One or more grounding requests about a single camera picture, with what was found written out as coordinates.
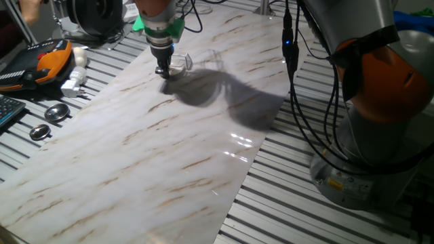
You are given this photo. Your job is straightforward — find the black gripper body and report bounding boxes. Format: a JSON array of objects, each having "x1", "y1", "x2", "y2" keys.
[{"x1": 150, "y1": 43, "x2": 176, "y2": 69}]

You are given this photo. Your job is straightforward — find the thin metal rod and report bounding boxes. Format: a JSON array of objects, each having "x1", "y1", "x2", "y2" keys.
[{"x1": 50, "y1": 0, "x2": 66, "y2": 28}]

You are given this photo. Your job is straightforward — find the bare person hand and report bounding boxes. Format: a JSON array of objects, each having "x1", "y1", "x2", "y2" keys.
[{"x1": 18, "y1": 0, "x2": 43, "y2": 27}]

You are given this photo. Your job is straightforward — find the clear plastic box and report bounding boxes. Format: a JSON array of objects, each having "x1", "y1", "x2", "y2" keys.
[{"x1": 169, "y1": 52, "x2": 194, "y2": 71}]

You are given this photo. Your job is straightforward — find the white power strip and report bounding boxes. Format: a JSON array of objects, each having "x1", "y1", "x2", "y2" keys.
[{"x1": 122, "y1": 2, "x2": 140, "y2": 23}]

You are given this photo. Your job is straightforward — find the white egg-shaped object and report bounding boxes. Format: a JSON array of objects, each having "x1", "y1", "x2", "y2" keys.
[{"x1": 73, "y1": 46, "x2": 89, "y2": 68}]

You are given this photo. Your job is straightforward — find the black round device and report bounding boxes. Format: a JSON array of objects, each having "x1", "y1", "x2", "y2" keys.
[{"x1": 64, "y1": 0, "x2": 124, "y2": 38}]

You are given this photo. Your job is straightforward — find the white plug adapter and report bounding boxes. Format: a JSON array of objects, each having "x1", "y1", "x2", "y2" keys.
[{"x1": 60, "y1": 66, "x2": 88, "y2": 98}]

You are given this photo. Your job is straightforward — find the marble pattern table sheet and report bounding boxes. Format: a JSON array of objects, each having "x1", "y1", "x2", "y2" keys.
[{"x1": 0, "y1": 5, "x2": 315, "y2": 244}]

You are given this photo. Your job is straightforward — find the orange black teach pendant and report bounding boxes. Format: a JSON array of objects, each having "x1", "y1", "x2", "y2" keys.
[{"x1": 0, "y1": 39, "x2": 74, "y2": 92}]

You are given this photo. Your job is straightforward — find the large round metal dish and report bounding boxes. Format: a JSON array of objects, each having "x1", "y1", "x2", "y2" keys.
[{"x1": 43, "y1": 103, "x2": 71, "y2": 123}]

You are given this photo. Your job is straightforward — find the small round metal dish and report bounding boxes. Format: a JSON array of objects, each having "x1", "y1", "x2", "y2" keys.
[{"x1": 28, "y1": 123, "x2": 52, "y2": 142}]

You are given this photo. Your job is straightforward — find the slanted aluminium pole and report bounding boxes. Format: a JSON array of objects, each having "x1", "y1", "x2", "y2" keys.
[{"x1": 3, "y1": 0, "x2": 37, "y2": 46}]

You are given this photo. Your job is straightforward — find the black keyboard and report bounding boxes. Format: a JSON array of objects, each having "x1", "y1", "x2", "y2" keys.
[{"x1": 0, "y1": 94, "x2": 27, "y2": 129}]

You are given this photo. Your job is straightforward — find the green cloth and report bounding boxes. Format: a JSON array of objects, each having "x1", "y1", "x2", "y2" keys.
[{"x1": 410, "y1": 7, "x2": 434, "y2": 18}]

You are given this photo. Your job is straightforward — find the upright aluminium post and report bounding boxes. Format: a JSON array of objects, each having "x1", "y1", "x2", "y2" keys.
[{"x1": 254, "y1": 0, "x2": 275, "y2": 16}]

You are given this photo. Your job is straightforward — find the black cable with blue light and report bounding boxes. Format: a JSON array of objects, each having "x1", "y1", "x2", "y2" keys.
[{"x1": 281, "y1": 0, "x2": 434, "y2": 180}]

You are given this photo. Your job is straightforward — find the black cable with inline connector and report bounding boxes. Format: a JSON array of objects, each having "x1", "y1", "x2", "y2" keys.
[{"x1": 288, "y1": 0, "x2": 434, "y2": 177}]

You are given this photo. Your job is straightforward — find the black strap on arm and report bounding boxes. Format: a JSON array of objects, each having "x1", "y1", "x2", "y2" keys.
[{"x1": 328, "y1": 24, "x2": 400, "y2": 102}]

